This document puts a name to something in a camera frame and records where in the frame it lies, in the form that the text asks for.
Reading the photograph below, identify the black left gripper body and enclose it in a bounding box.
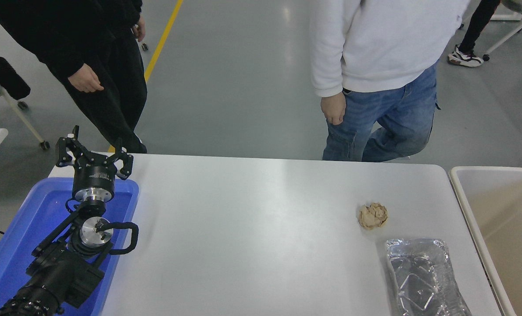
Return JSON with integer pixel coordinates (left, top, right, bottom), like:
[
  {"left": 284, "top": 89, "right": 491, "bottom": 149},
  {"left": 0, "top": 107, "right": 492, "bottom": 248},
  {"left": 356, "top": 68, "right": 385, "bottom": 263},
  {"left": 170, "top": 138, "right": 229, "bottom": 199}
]
[{"left": 72, "top": 154, "right": 120, "bottom": 192}]

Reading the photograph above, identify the person's hand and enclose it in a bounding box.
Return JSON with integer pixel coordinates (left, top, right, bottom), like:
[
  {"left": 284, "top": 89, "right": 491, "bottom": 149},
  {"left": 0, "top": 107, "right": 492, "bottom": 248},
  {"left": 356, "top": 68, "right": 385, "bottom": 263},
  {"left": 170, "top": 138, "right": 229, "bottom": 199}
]
[
  {"left": 132, "top": 15, "right": 147, "bottom": 43},
  {"left": 68, "top": 63, "right": 105, "bottom": 93},
  {"left": 320, "top": 92, "right": 347, "bottom": 126}
]

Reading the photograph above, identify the person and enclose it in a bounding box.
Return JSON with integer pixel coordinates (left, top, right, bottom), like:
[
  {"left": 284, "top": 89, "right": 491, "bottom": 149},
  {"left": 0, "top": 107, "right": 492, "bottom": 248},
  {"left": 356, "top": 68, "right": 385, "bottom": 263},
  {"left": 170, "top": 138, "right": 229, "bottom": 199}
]
[
  {"left": 0, "top": 0, "right": 148, "bottom": 154},
  {"left": 309, "top": 0, "right": 471, "bottom": 163},
  {"left": 447, "top": 0, "right": 501, "bottom": 68}
]

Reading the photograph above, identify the blue plastic tray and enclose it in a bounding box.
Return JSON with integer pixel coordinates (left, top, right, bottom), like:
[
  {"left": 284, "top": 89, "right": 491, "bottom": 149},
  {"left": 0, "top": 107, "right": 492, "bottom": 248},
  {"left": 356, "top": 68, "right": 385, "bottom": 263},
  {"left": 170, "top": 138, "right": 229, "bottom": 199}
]
[{"left": 0, "top": 177, "right": 139, "bottom": 316}]

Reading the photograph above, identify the black jacket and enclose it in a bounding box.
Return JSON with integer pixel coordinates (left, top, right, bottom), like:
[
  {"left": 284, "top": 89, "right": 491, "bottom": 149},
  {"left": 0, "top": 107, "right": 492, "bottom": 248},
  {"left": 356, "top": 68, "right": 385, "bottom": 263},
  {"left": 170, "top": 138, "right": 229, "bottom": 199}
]
[{"left": 0, "top": 39, "right": 31, "bottom": 101}]

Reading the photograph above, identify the crumpled tan paper ball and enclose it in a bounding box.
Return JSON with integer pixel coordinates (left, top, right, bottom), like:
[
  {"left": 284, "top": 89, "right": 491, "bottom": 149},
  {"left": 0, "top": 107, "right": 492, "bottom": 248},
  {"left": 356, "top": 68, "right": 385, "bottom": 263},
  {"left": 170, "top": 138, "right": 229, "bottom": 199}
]
[{"left": 358, "top": 203, "right": 388, "bottom": 230}]

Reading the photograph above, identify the silver foil tray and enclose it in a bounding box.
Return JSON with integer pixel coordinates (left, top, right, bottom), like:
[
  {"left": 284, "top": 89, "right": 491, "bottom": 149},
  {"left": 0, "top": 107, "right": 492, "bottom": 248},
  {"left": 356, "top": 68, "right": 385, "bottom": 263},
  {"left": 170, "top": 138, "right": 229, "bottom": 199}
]
[{"left": 385, "top": 238, "right": 473, "bottom": 316}]

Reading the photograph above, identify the large pale bin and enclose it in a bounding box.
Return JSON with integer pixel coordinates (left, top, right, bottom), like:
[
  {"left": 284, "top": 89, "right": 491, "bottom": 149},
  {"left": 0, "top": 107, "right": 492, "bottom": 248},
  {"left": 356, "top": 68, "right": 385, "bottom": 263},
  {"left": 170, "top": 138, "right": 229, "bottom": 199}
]
[{"left": 449, "top": 166, "right": 522, "bottom": 316}]

